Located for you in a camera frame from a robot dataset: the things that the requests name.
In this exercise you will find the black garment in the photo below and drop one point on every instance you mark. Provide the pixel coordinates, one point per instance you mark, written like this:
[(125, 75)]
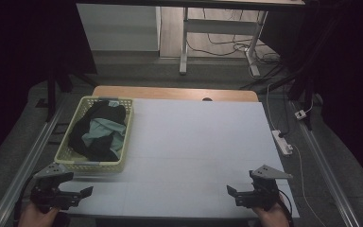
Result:
[(104, 112)]

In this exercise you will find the black tripod stand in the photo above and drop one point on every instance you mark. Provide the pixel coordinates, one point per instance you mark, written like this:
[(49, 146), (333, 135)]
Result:
[(302, 69)]

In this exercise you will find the white desk frame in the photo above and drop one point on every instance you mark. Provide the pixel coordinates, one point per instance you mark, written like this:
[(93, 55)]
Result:
[(220, 26)]

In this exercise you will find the aluminium rail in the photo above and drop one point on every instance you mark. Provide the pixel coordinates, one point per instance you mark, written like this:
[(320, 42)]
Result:
[(25, 164), (324, 170)]

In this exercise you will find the small white adapter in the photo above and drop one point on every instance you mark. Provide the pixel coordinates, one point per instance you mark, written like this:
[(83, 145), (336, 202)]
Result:
[(300, 114)]

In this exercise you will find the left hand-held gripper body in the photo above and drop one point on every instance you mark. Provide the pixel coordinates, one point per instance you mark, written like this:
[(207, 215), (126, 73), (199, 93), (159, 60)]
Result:
[(48, 195)]

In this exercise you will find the white power strip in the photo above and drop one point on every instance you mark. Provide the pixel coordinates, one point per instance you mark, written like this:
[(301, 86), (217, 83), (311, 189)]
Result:
[(282, 142)]

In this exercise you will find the wooden table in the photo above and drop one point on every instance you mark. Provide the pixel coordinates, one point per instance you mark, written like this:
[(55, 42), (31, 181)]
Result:
[(170, 93)]

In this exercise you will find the light teal garment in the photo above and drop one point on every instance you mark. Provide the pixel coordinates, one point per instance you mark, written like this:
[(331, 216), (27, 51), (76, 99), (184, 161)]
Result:
[(102, 129)]

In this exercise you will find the person's left hand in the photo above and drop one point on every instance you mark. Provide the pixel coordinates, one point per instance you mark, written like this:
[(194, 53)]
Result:
[(36, 218)]

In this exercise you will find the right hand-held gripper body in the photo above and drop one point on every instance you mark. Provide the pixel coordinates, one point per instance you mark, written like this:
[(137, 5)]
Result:
[(261, 195)]

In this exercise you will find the person's right hand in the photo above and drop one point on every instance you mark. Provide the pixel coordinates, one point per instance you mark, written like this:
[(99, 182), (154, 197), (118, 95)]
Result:
[(272, 218)]

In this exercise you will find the pale yellow plastic basket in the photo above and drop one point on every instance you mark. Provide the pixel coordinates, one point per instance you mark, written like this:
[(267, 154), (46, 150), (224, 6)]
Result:
[(85, 165)]

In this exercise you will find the black curtain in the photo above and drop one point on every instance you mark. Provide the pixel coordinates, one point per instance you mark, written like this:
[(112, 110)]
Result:
[(353, 78), (19, 41)]

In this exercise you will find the white table mat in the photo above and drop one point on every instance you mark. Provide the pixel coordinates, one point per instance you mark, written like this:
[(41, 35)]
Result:
[(195, 148)]

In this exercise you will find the white cabinet panel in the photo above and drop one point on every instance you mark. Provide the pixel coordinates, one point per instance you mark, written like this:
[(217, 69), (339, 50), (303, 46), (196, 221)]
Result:
[(116, 26)]

